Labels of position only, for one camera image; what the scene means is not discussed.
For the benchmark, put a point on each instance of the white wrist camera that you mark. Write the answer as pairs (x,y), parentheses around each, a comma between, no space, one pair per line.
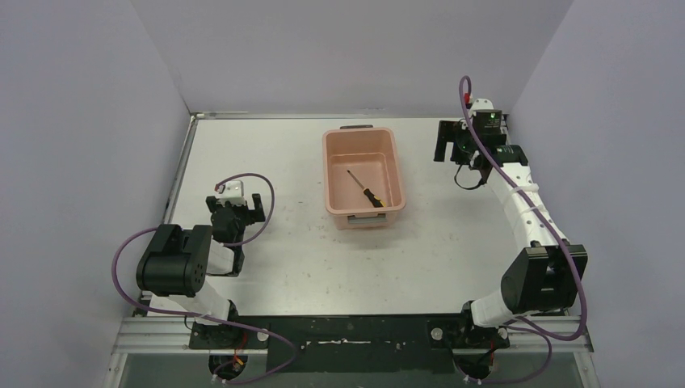
(230,191)
(479,104)

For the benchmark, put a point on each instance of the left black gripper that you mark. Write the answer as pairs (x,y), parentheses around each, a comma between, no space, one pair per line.
(255,206)

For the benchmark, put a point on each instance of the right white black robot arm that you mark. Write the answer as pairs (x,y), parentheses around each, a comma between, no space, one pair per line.
(547,272)

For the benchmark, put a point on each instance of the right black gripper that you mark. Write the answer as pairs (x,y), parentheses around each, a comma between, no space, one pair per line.
(452,131)

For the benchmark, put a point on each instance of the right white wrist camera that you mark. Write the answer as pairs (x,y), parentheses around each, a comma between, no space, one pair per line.
(479,104)

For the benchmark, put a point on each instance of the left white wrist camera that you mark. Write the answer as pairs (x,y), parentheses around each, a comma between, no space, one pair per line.
(230,191)

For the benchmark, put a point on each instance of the aluminium frame rail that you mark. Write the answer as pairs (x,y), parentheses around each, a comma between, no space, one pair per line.
(173,351)

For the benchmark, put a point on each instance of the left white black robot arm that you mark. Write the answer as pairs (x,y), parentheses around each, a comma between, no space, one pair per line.
(282,232)

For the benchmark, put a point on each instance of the black yellow handled screwdriver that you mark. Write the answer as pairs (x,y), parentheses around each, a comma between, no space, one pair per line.
(375,200)

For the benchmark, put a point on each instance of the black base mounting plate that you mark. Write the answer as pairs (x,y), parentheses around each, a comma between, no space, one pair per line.
(355,343)

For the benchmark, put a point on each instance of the pink plastic bin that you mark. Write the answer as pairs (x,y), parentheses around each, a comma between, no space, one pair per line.
(370,153)

